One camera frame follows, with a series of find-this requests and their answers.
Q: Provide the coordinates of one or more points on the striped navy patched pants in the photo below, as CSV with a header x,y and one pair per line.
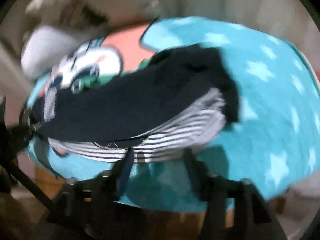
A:
x,y
98,104

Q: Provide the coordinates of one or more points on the teal cartoon star blanket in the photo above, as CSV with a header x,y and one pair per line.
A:
x,y
275,141

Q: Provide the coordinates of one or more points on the cream floral butterfly pillow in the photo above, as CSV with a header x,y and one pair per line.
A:
x,y
82,14

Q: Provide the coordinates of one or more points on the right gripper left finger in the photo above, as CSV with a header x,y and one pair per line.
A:
x,y
79,204

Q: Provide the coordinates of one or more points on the beige curtain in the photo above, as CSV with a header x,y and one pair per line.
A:
x,y
294,20

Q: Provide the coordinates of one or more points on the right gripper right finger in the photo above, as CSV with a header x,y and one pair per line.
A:
x,y
235,209

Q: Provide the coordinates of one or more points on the white grey plush pillow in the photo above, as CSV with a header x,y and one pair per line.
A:
x,y
46,46

